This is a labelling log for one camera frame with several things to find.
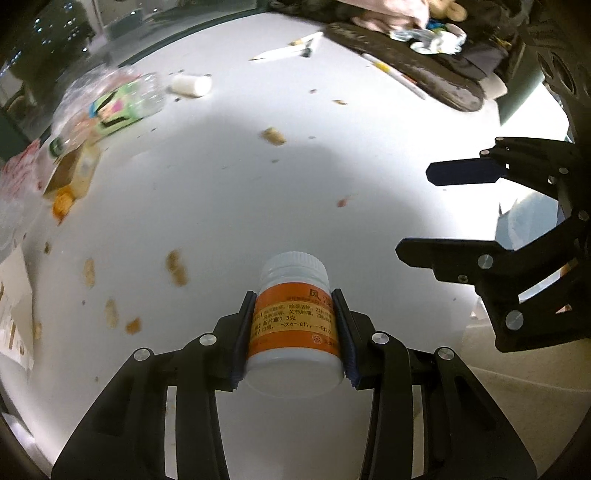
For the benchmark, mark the black clothing pile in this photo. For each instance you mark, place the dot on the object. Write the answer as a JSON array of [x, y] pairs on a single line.
[[489, 55]]

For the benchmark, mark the short white stick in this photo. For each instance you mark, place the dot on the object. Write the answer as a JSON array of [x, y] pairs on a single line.
[[307, 38]]

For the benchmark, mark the crumpled white tissue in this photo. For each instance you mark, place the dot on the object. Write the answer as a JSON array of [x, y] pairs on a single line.
[[429, 39]]

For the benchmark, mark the beige plush toy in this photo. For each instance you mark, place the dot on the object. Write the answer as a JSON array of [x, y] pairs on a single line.
[[448, 10]]

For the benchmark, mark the peanut shell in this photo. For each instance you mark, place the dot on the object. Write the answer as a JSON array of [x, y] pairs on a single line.
[[133, 325], [89, 271], [177, 268], [274, 136], [112, 314], [37, 331]]

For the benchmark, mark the white pen cap black clip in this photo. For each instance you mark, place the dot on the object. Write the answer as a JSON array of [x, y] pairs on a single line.
[[310, 48]]

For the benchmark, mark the clear crumpled plastic bag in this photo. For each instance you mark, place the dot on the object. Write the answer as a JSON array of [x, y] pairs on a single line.
[[78, 92]]

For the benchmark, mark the small orange scrap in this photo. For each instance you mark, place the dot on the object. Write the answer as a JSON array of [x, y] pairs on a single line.
[[63, 203]]

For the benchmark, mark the cartoon-labelled clear plastic bottle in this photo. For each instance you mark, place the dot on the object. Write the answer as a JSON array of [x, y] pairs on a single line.
[[124, 104]]

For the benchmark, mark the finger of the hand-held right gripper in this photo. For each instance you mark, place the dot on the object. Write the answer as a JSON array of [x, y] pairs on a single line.
[[461, 258], [461, 171]]

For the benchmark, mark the orange-labelled white medicine bottle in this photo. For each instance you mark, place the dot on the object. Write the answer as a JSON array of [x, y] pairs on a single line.
[[295, 332]]

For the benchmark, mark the red peanut kernel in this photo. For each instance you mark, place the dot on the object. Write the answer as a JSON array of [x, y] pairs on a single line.
[[345, 201]]

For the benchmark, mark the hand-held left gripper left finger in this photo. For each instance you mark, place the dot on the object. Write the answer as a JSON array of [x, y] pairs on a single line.
[[239, 344]]

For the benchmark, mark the dark worn board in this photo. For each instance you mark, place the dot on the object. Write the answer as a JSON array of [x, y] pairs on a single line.
[[415, 60]]

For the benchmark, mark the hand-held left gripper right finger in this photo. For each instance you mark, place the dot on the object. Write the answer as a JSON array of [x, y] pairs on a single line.
[[347, 344]]

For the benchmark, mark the red-printed plastic bag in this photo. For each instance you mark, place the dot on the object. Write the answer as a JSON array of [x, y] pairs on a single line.
[[18, 184]]

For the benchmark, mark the white yellow pen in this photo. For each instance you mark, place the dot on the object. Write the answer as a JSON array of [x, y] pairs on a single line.
[[395, 76]]

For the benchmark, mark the white paper envelope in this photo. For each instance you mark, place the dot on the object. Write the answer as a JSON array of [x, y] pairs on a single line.
[[14, 314]]

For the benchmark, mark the pink towel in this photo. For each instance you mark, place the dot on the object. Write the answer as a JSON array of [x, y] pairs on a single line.
[[378, 14]]

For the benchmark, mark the small white medicine bottle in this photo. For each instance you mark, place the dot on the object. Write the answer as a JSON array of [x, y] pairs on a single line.
[[191, 85]]

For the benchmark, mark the gold cardboard box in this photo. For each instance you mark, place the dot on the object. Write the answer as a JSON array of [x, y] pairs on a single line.
[[69, 170]]

